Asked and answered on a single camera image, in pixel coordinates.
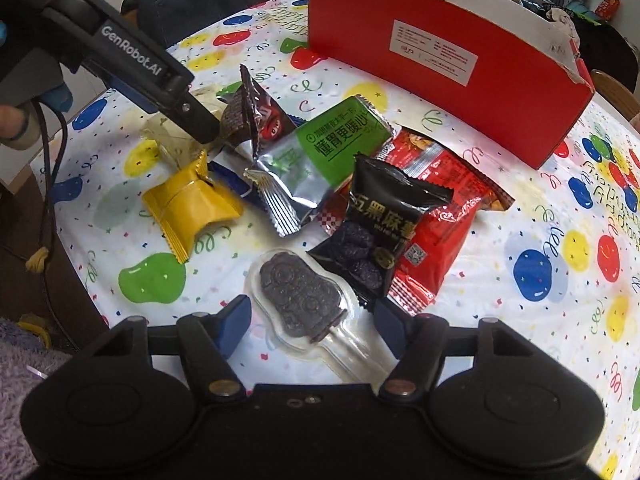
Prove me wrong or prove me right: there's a wooden chair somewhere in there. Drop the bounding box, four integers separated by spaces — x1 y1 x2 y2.
591 70 640 122

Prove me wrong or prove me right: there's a red checkered snack packet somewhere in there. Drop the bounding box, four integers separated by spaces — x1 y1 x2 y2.
317 194 353 237

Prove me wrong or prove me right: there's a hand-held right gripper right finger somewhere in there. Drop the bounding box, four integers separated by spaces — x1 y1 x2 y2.
372 297 538 403

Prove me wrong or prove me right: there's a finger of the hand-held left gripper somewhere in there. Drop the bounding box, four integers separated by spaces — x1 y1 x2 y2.
160 87 222 145

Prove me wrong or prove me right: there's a brown chocolate packet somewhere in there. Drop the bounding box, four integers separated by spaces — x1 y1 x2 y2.
221 65 297 157

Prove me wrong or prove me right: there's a grey shaggy rug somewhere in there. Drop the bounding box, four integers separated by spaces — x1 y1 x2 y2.
0 317 73 480

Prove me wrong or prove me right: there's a black cable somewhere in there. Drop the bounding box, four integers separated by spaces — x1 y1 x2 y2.
27 102 68 273

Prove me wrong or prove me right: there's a black jacket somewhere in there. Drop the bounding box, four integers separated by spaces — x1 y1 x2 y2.
574 10 638 92

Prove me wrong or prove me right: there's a balloon print tablecloth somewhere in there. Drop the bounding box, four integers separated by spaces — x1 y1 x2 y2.
30 0 640 480

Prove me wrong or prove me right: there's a red cardboard box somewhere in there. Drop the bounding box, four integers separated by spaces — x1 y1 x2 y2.
307 0 596 171

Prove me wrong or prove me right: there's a person's left hand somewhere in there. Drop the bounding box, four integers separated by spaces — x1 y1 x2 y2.
0 105 33 151

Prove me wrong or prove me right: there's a yellow snack packet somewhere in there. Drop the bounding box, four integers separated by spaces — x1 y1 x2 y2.
142 151 245 264

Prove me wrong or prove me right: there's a green and silver snack packet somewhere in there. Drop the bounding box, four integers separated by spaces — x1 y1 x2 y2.
243 95 393 238

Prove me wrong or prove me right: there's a black snack packet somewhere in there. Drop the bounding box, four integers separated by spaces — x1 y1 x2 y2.
307 155 454 307

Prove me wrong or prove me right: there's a dark denim cloth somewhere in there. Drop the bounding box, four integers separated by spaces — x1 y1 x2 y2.
136 0 253 48

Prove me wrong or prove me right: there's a blue snack packet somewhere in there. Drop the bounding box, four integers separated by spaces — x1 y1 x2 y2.
209 156 262 207

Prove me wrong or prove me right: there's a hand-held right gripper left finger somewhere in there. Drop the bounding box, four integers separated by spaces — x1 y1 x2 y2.
95 295 252 404

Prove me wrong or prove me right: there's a cream translucent snack packet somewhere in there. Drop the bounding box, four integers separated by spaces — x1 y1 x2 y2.
141 87 227 162

